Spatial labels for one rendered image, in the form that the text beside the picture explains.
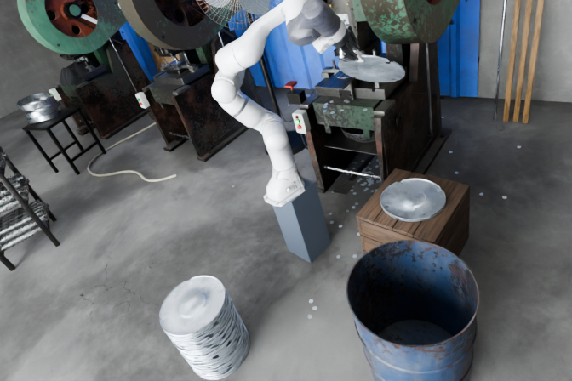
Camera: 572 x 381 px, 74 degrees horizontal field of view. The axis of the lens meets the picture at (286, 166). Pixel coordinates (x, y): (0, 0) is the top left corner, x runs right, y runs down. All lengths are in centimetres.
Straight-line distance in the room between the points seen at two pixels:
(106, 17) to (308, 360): 393
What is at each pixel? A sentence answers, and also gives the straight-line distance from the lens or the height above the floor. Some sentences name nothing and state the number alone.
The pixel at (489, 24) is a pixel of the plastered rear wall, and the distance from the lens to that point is 323.
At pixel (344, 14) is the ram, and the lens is 212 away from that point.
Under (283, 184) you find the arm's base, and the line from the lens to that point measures 182.
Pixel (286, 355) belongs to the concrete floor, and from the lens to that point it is 188.
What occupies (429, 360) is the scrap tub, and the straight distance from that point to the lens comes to 135.
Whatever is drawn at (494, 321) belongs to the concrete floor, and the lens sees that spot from 191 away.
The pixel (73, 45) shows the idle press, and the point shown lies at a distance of 449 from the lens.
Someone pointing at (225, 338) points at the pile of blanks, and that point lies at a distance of 176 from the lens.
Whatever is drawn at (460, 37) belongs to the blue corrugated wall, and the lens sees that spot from 327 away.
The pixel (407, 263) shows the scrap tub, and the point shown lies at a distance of 160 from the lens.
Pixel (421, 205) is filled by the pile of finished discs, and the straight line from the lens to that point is 183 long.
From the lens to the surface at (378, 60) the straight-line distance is 163.
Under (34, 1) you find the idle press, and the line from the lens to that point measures 441.
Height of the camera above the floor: 159
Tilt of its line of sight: 33 degrees down
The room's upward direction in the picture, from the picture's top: 17 degrees counter-clockwise
